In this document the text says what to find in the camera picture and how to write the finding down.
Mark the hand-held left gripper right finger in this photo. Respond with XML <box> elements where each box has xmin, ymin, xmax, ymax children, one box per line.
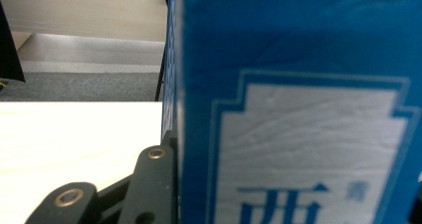
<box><xmin>409</xmin><ymin>188</ymin><xmax>422</xmax><ymax>224</ymax></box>

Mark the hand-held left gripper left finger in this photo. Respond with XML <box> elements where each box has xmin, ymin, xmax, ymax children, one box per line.
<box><xmin>118</xmin><ymin>129</ymin><xmax>179</xmax><ymax>224</ymax></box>

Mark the blue plastic file rack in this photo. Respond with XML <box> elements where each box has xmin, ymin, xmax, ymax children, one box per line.
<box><xmin>161</xmin><ymin>0</ymin><xmax>184</xmax><ymax>142</ymax></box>

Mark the blue book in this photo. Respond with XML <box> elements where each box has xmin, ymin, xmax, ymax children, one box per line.
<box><xmin>175</xmin><ymin>0</ymin><xmax>422</xmax><ymax>224</ymax></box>

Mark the black curtain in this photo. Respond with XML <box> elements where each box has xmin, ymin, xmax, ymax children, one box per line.
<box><xmin>0</xmin><ymin>1</ymin><xmax>26</xmax><ymax>85</ymax></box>

